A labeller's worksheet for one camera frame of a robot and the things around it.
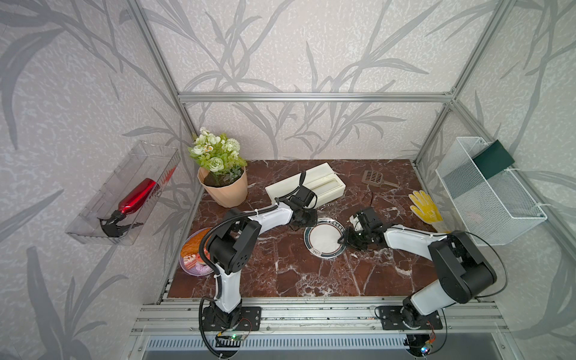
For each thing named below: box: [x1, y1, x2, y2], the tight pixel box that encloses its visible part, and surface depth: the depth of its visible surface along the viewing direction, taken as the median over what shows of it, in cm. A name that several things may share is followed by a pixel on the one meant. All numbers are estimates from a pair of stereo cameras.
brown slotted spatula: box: [361, 169, 401, 189], surface depth 114 cm
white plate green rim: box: [303, 218, 347, 260], surface depth 94 cm
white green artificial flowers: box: [188, 126, 248, 176], surface depth 86 cm
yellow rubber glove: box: [408, 189, 444, 225], surface depth 104 cm
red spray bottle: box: [96, 177, 156, 237], surface depth 62 cm
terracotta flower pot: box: [197, 165, 249, 209], surface depth 93 cm
